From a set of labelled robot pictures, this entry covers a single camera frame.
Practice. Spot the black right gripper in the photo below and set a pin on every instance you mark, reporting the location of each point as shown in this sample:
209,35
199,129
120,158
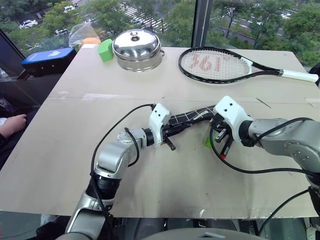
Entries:
220,123

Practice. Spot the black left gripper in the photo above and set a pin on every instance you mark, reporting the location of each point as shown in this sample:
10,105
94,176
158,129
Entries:
170,131

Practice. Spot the red marker pen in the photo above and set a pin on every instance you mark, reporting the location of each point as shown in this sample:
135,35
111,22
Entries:
223,156

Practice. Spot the black white-grid zip pouch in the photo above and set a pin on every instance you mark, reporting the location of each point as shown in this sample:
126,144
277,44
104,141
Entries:
192,115

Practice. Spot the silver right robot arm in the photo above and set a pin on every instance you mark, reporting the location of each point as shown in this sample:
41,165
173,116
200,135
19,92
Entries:
280,137

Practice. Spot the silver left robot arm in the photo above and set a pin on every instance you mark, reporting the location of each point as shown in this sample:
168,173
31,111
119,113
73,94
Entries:
112,155

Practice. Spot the green highlighter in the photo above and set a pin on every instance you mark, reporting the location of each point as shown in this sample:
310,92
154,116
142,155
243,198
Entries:
207,143

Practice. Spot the bystander bare hand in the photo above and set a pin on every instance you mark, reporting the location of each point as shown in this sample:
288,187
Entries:
15,124

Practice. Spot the stainless steel pot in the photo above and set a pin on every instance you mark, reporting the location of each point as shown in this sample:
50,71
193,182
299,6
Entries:
140,64

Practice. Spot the black and white tennis racket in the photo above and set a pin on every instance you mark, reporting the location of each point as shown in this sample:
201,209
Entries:
295,74

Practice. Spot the grey rounded shape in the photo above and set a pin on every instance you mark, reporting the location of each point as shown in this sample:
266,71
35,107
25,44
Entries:
195,235

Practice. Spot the steel pot lid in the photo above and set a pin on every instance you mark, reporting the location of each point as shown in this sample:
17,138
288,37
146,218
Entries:
136,45

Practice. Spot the green foam block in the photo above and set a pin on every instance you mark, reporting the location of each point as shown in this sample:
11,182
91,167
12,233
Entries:
105,51

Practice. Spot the orange round object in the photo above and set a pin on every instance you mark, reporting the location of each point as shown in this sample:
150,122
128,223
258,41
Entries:
91,41

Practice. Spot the clear plastic bag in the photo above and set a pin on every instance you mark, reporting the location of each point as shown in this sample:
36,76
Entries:
77,31

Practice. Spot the blue and black case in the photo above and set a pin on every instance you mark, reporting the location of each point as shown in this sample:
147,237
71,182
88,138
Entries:
48,58

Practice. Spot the white parked car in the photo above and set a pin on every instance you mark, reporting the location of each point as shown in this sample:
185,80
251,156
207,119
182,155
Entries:
28,23

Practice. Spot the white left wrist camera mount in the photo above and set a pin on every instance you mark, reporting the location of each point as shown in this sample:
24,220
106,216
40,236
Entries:
158,117

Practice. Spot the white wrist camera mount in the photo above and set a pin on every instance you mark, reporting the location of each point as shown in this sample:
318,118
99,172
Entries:
158,117
232,112

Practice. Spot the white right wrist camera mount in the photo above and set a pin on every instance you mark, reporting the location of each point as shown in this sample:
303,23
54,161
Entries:
232,112

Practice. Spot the dark window frame post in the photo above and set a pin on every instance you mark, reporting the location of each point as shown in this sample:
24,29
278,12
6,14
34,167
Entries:
201,22

